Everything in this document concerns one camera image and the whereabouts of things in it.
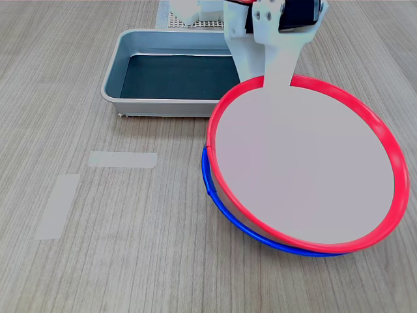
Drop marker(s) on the steel tray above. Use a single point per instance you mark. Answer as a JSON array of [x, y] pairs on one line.
[[112, 81]]

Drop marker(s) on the black tray mat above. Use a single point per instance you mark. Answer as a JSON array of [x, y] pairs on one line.
[[182, 78]]

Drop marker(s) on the pale perforated base plate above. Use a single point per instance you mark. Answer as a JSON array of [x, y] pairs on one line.
[[208, 23]]

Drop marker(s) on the blue-rimmed white plate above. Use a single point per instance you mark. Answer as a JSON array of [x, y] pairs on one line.
[[208, 176]]

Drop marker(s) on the long clear tape strip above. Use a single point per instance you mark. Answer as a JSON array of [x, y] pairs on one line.
[[57, 207]]

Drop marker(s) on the short clear tape strip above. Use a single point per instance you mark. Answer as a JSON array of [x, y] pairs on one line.
[[122, 159]]

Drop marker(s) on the red-rimmed white plate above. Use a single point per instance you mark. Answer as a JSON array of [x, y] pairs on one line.
[[303, 169]]

